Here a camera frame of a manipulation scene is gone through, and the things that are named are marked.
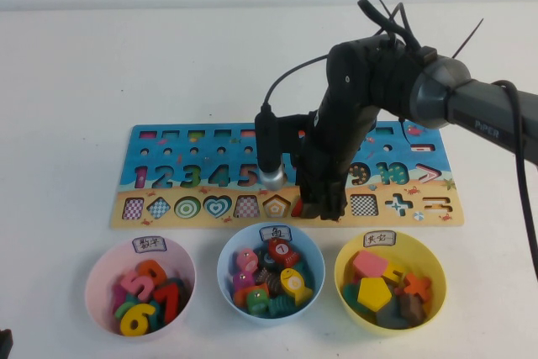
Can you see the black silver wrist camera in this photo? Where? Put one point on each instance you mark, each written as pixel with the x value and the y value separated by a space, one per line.
pixel 268 144

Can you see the yellow plastic bowl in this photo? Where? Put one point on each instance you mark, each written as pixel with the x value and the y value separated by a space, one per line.
pixel 434 266

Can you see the blue wooden number puzzle board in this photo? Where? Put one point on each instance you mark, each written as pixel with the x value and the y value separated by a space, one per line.
pixel 126 153

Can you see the paper label on blue bowl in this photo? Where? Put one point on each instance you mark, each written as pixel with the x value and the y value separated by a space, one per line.
pixel 275 233

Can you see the yellow wooden fish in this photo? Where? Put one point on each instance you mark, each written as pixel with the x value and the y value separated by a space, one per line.
pixel 294 285

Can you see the magenta wooden fish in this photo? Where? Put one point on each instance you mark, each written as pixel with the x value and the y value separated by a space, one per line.
pixel 241 281

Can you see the orange wooden plus piece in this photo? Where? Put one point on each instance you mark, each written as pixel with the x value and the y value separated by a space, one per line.
pixel 416 285

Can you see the red wooden triangle piece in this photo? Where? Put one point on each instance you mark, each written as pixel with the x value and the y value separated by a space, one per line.
pixel 296 207

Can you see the brown wooden shape piece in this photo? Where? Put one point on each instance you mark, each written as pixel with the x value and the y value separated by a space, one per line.
pixel 412 308

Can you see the yellow wooden equals sign piece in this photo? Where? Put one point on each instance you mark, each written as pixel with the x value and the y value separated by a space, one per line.
pixel 395 271

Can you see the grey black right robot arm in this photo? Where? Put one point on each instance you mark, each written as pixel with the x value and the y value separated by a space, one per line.
pixel 462 98

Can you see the orange wooden fish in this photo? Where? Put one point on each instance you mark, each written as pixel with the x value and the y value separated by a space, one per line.
pixel 243 295

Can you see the dark teal wooden fish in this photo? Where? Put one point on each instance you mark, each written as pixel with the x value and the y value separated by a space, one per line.
pixel 265 259

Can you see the pink plastic bowl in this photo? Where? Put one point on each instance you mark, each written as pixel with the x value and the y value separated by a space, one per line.
pixel 96 283

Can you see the pink wooden fish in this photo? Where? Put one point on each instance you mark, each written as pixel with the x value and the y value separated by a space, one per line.
pixel 246 261

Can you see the green wooden number piece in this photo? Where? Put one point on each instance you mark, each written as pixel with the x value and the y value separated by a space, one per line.
pixel 124 309

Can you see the paper label on pink bowl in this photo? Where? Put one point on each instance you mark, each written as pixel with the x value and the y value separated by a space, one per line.
pixel 149 244

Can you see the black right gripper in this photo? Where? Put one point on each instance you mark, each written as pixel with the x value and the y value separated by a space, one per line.
pixel 323 170

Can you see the slate blue wooden shape piece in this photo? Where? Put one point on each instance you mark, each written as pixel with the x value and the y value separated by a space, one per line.
pixel 391 318

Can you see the dark green wooden fish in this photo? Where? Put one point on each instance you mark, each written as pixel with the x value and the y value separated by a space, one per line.
pixel 304 270

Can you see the orange wooden number piece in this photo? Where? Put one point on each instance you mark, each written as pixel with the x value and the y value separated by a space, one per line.
pixel 152 270

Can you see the yellow wooden number six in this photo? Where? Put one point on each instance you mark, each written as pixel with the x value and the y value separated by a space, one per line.
pixel 138 318

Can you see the paper label on yellow bowl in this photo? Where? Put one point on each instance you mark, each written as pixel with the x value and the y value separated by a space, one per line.
pixel 379 239

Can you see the pink wooden trapezoid piece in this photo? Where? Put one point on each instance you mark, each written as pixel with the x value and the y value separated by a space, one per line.
pixel 369 264

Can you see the yellow wooden pentagon piece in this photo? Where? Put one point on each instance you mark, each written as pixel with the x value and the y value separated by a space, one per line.
pixel 374 291

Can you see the pink wooden number five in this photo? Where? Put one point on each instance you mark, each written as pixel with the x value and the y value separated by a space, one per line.
pixel 136 285

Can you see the teal wooden round piece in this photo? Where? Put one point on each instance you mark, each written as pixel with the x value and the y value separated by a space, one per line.
pixel 349 294

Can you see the red wooden fish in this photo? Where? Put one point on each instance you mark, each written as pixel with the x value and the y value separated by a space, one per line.
pixel 282 251

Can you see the red wooden number seven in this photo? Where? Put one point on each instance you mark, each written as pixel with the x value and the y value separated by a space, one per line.
pixel 168 298

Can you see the magenta wooden number piece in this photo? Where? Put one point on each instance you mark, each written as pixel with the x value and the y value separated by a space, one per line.
pixel 117 291

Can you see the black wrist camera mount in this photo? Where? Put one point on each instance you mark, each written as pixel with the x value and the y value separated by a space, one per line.
pixel 291 132

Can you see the blue plastic bowl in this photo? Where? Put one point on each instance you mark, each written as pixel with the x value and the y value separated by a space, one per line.
pixel 313 258

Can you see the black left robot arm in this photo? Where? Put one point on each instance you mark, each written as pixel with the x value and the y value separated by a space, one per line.
pixel 5 341

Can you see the brown wooden fish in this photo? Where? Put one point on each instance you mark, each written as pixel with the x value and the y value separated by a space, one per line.
pixel 267 280

